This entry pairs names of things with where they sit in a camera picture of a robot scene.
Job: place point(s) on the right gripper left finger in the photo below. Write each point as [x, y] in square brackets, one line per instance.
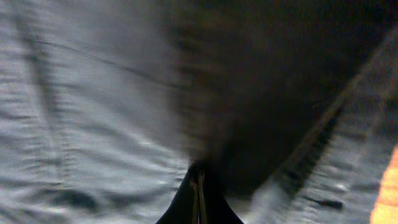
[181, 207]

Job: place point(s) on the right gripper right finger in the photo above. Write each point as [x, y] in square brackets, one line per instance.
[213, 207]

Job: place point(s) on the navy blue shorts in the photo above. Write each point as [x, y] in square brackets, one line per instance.
[291, 106]

